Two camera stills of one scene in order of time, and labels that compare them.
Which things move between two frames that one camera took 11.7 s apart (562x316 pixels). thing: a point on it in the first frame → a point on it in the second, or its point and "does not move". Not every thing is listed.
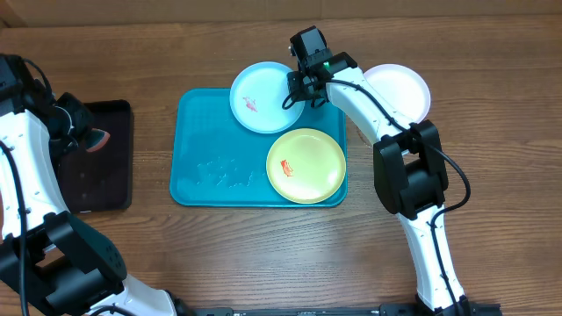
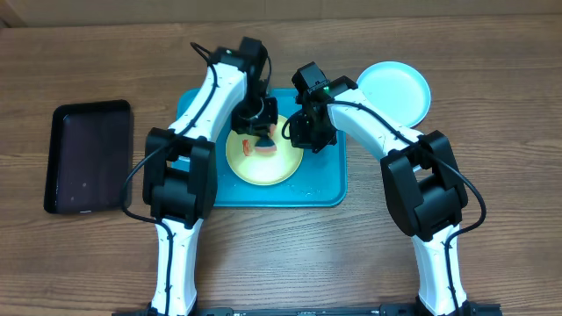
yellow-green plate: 306,166 → 262,168
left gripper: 85,117 → 240,125
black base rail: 385,310 does not move
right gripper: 297,86 → 310,135
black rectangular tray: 102,180 does not move
